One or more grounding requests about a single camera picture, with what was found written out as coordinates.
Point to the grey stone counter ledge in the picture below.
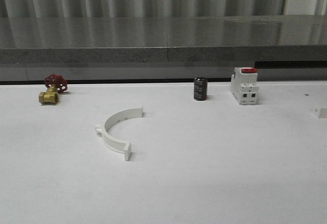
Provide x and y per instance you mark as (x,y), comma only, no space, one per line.
(86,49)

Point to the white plastic piece at edge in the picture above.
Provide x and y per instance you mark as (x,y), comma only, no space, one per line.
(320,112)

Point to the brass valve red handwheel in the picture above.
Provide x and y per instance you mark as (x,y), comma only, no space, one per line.
(55,85)

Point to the white circuit breaker red switch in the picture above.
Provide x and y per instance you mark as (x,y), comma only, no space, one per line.
(244,86)

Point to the white half pipe clamp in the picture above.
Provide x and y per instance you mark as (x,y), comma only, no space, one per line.
(117,145)

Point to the black cylindrical capacitor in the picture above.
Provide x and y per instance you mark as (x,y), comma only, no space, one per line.
(200,89)

